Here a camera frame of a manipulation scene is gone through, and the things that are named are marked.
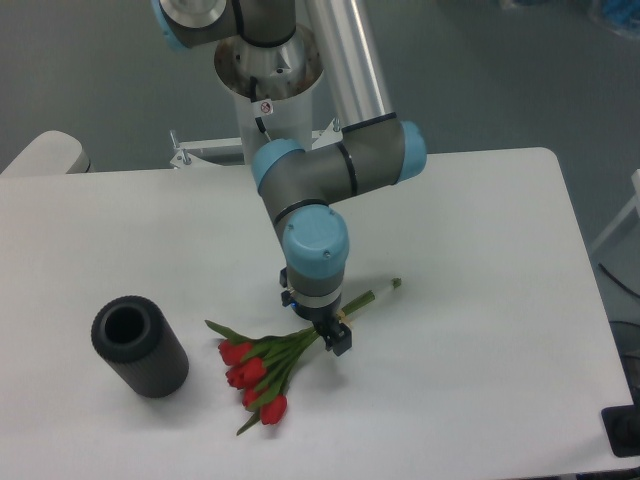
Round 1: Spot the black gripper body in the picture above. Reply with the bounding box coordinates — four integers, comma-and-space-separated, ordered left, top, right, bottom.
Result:
279, 268, 344, 330

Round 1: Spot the red tulip bouquet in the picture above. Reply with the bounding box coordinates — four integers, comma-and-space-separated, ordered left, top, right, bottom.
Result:
205, 277, 402, 436

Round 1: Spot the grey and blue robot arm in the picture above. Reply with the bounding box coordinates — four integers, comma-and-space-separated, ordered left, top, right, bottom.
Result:
152, 1, 427, 355

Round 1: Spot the dark grey ribbed vase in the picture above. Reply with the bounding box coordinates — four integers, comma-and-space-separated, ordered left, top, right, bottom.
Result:
90, 295, 189, 398

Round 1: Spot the black device at table edge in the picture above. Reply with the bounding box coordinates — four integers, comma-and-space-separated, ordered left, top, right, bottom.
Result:
601, 405, 639, 458

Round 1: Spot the white chair armrest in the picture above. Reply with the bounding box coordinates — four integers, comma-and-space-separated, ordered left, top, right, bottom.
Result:
1, 130, 94, 178

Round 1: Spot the white furniture leg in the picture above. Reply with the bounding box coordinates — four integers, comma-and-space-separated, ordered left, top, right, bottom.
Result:
588, 170, 639, 260

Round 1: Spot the blue plastic bag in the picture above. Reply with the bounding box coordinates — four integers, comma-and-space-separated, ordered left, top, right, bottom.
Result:
588, 0, 639, 39

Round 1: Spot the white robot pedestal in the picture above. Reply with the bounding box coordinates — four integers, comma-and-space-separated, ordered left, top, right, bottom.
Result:
170, 24, 343, 169

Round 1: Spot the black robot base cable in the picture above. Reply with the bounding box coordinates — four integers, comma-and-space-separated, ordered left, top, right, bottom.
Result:
248, 75, 275, 144

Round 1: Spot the black floor cable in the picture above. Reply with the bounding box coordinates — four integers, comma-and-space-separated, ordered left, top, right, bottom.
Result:
598, 263, 640, 296

